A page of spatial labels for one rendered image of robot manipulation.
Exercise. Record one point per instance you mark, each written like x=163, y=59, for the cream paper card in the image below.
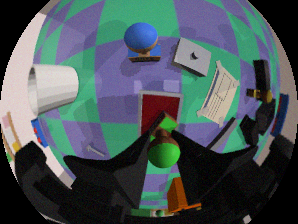
x=221, y=93

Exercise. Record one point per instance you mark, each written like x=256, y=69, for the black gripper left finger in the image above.
x=124, y=173

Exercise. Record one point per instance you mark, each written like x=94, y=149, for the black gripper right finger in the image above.
x=201, y=169

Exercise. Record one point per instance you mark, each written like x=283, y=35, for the yellow rubber stamp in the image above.
x=266, y=95

